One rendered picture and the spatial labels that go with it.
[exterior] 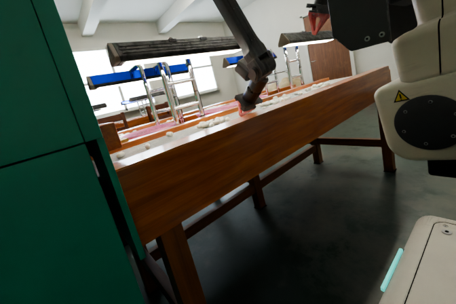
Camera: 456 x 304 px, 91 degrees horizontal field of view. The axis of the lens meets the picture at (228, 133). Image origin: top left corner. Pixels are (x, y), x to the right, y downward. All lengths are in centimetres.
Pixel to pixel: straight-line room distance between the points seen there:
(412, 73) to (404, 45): 5
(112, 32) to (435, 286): 636
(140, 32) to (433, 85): 638
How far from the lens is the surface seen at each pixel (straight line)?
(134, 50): 88
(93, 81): 141
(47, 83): 47
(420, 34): 53
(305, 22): 606
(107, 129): 63
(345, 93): 128
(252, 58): 74
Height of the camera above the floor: 87
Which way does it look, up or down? 11 degrees down
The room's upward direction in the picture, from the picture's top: 14 degrees counter-clockwise
